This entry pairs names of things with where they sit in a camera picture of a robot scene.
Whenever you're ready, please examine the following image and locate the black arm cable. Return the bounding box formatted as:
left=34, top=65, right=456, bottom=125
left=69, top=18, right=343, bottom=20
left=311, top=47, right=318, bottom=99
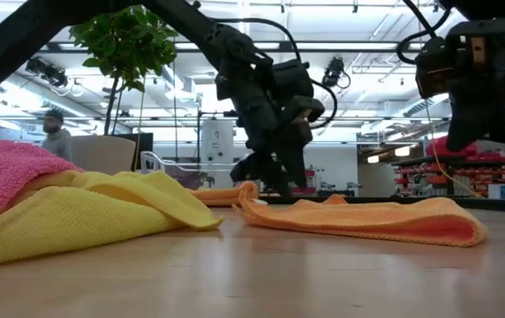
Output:
left=215, top=17, right=338, bottom=130
left=396, top=0, right=453, bottom=66

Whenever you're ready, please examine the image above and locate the orange microfiber towel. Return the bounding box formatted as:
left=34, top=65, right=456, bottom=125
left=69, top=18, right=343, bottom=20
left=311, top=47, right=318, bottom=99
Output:
left=232, top=193, right=490, bottom=248
left=189, top=180, right=261, bottom=208

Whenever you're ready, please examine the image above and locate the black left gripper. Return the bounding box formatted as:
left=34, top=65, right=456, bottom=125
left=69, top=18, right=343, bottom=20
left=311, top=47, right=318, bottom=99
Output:
left=215, top=72, right=312, bottom=198

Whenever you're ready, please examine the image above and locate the black ceiling camera cluster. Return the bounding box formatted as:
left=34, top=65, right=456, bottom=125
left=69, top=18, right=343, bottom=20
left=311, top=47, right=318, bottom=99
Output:
left=25, top=55, right=69, bottom=88

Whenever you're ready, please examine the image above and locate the pink microfiber towel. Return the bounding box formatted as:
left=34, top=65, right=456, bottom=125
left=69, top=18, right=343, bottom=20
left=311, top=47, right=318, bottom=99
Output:
left=0, top=135, right=84, bottom=231

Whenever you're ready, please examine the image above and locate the person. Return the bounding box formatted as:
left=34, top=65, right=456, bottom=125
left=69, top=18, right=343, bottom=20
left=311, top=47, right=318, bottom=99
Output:
left=40, top=109, right=73, bottom=163

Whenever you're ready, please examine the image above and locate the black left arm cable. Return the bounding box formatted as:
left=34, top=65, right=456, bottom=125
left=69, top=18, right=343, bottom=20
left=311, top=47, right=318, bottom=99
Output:
left=215, top=17, right=338, bottom=130

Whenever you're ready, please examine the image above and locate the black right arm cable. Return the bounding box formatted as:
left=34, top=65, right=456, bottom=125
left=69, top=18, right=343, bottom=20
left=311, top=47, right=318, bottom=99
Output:
left=396, top=0, right=453, bottom=66

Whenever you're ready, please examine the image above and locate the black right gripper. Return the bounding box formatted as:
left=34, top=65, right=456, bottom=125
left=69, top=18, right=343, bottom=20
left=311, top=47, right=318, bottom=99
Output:
left=446, top=70, right=505, bottom=152

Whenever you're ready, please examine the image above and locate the black overhead frame bar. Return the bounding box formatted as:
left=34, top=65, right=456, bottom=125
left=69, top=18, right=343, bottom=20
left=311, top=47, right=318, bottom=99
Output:
left=0, top=41, right=421, bottom=53

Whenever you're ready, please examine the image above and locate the black ceiling camera with cable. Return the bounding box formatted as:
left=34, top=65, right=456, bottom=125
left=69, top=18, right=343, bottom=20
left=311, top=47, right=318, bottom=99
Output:
left=322, top=56, right=351, bottom=89

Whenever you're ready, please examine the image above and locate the yellow hanging cable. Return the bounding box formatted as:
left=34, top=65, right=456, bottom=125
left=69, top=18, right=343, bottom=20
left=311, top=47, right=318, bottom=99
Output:
left=428, top=118, right=486, bottom=199

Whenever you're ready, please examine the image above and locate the shelf with red bins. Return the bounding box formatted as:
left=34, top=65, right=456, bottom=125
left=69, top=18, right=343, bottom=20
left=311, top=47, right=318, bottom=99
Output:
left=391, top=136, right=505, bottom=199

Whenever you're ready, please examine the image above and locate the white plant pot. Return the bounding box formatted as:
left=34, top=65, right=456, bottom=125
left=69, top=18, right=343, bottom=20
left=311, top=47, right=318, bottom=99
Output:
left=70, top=134, right=138, bottom=176

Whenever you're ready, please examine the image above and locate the yellow microfiber towel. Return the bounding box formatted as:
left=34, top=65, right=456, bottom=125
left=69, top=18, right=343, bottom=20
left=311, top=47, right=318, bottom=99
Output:
left=0, top=170, right=224, bottom=269

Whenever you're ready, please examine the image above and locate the clear plastic bin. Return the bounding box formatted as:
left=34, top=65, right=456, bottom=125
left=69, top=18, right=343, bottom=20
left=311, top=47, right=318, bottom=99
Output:
left=139, top=149, right=240, bottom=191

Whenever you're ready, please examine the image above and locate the green leafy plant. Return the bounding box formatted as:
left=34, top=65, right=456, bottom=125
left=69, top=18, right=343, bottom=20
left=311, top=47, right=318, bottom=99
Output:
left=69, top=4, right=179, bottom=136

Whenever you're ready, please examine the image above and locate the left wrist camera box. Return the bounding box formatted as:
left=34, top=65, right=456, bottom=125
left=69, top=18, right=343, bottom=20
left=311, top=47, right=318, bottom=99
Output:
left=281, top=95, right=327, bottom=148

